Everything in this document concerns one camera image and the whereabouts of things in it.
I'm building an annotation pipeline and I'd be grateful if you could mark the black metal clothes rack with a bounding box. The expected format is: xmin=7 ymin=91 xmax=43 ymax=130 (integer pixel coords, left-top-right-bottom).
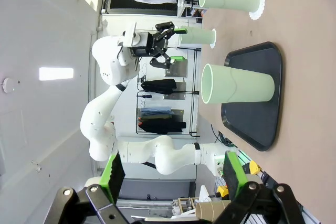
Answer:
xmin=135 ymin=47 xmax=201 ymax=137

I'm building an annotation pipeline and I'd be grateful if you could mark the rectangular ceiling light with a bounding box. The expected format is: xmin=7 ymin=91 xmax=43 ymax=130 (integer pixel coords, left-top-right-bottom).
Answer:
xmin=39 ymin=68 xmax=74 ymax=81

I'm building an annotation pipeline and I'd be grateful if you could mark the round white smoke detector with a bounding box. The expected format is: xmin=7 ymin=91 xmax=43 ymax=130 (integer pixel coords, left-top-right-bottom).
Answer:
xmin=2 ymin=77 xmax=15 ymax=93

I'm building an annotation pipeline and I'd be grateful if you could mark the black hanging garment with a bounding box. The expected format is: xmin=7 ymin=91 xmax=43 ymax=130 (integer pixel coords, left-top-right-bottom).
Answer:
xmin=138 ymin=118 xmax=187 ymax=135
xmin=140 ymin=78 xmax=177 ymax=95

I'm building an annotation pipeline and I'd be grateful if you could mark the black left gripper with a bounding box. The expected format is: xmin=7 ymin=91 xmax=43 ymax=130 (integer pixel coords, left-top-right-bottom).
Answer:
xmin=135 ymin=21 xmax=188 ymax=69

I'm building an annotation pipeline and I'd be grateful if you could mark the brown cardboard tube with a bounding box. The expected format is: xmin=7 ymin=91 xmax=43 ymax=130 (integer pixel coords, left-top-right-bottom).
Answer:
xmin=195 ymin=199 xmax=232 ymax=221

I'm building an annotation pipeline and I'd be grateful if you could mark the blue hanging garment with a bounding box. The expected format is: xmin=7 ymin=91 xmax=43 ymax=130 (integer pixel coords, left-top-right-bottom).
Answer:
xmin=140 ymin=106 xmax=174 ymax=116

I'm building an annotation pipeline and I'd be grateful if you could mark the yellow plastic part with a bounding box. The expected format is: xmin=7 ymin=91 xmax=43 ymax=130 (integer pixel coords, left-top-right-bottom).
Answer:
xmin=248 ymin=160 xmax=261 ymax=175

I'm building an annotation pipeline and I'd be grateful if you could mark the black plastic serving tray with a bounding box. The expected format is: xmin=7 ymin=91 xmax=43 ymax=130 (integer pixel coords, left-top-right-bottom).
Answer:
xmin=220 ymin=41 xmax=286 ymax=152

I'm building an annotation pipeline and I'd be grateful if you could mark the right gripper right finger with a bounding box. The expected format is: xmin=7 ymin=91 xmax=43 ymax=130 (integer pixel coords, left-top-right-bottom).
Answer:
xmin=214 ymin=151 xmax=306 ymax=224

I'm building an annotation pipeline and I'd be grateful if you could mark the white scalloped paper coaster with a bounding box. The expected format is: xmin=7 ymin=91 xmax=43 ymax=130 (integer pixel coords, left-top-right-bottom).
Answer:
xmin=209 ymin=28 xmax=217 ymax=49
xmin=248 ymin=0 xmax=266 ymax=20

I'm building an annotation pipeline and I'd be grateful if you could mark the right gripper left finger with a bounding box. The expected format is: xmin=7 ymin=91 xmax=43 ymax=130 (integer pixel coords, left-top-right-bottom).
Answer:
xmin=51 ymin=152 xmax=132 ymax=224

